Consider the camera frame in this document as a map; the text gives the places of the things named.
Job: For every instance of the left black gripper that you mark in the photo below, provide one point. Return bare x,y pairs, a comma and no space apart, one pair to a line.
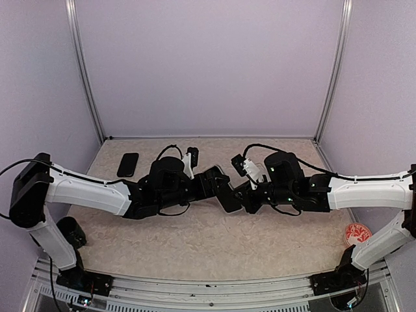
210,191

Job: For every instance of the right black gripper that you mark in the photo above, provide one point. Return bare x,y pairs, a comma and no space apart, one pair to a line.
251,206

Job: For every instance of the black phone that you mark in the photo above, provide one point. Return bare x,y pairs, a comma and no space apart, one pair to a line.
227,195
127,165

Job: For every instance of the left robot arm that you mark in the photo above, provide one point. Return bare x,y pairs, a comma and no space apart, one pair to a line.
170,182

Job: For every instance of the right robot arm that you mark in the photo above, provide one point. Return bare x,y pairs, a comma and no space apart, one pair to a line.
326,191

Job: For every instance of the red white patterned bowl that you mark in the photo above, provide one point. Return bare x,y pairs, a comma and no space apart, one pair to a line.
356,233

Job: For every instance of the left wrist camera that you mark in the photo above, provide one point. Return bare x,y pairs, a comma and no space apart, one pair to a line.
190,161

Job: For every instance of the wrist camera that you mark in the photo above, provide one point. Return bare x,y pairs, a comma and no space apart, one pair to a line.
190,161
246,168

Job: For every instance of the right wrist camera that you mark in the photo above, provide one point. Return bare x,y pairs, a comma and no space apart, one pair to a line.
246,168

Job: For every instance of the front aluminium rail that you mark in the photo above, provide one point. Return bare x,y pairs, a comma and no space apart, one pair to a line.
146,294

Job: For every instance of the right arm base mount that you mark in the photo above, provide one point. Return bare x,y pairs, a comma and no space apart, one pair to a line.
344,276

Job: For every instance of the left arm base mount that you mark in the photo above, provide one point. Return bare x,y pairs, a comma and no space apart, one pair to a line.
77,278

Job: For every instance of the right aluminium frame post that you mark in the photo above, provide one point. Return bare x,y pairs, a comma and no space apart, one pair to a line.
336,69

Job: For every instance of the aluminium frame post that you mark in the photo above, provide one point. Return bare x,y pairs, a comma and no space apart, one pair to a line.
81,64
336,69

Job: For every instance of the left aluminium frame post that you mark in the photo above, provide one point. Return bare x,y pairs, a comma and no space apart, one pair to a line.
81,64

